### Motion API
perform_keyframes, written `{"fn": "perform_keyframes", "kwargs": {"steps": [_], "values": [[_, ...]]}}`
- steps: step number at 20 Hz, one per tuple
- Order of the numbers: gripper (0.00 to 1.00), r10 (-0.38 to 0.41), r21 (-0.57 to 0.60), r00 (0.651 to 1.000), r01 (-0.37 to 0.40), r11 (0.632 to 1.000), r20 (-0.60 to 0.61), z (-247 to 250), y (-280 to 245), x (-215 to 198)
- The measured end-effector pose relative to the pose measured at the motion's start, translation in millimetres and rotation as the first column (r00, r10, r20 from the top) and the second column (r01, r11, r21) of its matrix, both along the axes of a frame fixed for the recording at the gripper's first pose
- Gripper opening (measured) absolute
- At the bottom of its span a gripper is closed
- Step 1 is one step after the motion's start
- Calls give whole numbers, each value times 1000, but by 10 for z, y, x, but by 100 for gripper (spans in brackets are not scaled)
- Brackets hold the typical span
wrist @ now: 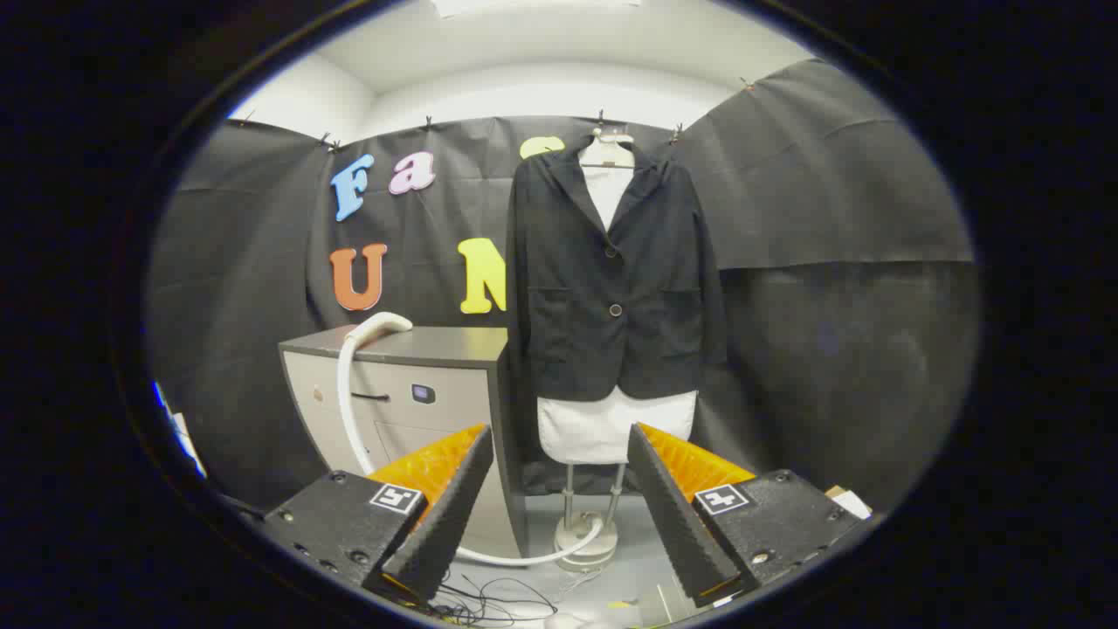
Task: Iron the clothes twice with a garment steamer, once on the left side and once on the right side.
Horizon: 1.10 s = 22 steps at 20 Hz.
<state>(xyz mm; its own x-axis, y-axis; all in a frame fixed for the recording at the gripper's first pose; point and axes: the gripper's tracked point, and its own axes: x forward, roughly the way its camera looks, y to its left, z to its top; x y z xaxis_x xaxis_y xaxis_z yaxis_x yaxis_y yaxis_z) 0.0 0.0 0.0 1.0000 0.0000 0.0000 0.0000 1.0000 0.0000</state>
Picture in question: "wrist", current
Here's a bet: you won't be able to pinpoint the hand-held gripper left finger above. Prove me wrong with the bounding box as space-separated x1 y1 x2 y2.
260 424 495 604

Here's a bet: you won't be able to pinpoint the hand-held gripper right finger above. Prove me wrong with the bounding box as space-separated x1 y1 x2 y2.
626 423 864 610

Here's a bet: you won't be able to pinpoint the garment steamer base with poles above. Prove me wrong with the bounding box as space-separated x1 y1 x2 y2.
554 461 628 574

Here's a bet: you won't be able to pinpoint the white garment steamer head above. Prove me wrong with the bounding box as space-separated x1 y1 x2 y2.
347 311 414 350

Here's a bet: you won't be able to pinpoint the black jacket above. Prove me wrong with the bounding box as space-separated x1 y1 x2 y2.
506 140 728 404

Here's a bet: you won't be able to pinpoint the grey cabinet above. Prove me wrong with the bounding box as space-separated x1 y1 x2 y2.
278 325 527 560

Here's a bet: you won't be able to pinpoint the cardboard box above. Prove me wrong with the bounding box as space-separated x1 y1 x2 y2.
825 485 874 522

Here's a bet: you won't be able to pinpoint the black backdrop cloth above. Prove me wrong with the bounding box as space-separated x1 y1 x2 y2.
144 57 981 518

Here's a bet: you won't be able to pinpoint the white plastic hanger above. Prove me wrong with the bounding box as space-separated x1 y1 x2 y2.
577 128 637 170

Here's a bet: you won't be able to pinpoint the ceiling light panel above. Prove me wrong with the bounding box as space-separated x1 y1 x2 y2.
428 0 644 19

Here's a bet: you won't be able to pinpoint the black floor cables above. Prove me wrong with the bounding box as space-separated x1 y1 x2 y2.
426 572 562 627

